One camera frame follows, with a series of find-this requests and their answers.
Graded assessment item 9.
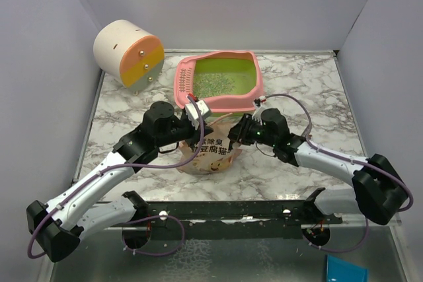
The cream cylindrical cat house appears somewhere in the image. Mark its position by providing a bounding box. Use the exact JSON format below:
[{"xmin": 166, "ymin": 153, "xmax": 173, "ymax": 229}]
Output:
[{"xmin": 93, "ymin": 20, "xmax": 165, "ymax": 94}]

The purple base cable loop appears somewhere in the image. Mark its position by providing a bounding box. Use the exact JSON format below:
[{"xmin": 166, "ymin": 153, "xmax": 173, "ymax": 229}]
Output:
[{"xmin": 121, "ymin": 214, "xmax": 186, "ymax": 256}]

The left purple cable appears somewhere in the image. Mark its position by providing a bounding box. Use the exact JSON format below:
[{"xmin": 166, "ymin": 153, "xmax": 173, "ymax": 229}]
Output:
[{"xmin": 27, "ymin": 93, "xmax": 208, "ymax": 259}]

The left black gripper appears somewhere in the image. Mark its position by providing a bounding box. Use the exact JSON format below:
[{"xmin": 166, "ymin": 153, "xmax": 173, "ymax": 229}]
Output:
[{"xmin": 156, "ymin": 113, "xmax": 213, "ymax": 149}]

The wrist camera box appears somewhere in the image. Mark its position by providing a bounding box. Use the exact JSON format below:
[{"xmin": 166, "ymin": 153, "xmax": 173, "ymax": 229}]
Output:
[
  {"xmin": 252, "ymin": 95, "xmax": 267, "ymax": 123},
  {"xmin": 184, "ymin": 95, "xmax": 212, "ymax": 129}
]

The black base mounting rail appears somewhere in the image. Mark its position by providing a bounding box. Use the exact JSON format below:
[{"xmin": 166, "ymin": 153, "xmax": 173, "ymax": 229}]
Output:
[{"xmin": 123, "ymin": 191, "xmax": 342, "ymax": 241}]

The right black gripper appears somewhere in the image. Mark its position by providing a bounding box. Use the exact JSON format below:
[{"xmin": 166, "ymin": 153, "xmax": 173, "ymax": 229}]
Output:
[{"xmin": 223, "ymin": 113, "xmax": 277, "ymax": 147}]

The pink and green litter box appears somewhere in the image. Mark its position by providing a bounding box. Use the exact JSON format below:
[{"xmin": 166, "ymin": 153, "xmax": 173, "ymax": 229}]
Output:
[{"xmin": 174, "ymin": 50, "xmax": 264, "ymax": 116}]

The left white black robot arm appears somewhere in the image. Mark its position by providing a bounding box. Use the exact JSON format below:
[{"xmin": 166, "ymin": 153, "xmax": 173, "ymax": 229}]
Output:
[{"xmin": 26, "ymin": 97, "xmax": 211, "ymax": 262}]

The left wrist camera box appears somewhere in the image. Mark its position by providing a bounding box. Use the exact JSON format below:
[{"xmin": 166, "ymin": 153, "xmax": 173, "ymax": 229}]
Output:
[{"xmin": 184, "ymin": 95, "xmax": 212, "ymax": 129}]

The orange cat litter bag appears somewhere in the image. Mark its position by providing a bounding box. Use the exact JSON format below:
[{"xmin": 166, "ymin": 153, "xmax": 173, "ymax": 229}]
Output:
[{"xmin": 177, "ymin": 113, "xmax": 242, "ymax": 174}]

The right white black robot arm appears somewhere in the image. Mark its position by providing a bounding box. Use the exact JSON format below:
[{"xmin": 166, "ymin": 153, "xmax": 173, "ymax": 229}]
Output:
[{"xmin": 228, "ymin": 108, "xmax": 412, "ymax": 225}]

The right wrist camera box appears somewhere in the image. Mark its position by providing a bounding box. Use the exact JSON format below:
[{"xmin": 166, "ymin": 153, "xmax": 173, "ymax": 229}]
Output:
[{"xmin": 252, "ymin": 95, "xmax": 267, "ymax": 123}]

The blue plastic object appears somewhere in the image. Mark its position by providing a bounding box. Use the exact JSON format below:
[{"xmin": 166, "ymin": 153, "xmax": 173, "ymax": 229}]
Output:
[{"xmin": 326, "ymin": 255, "xmax": 368, "ymax": 282}]

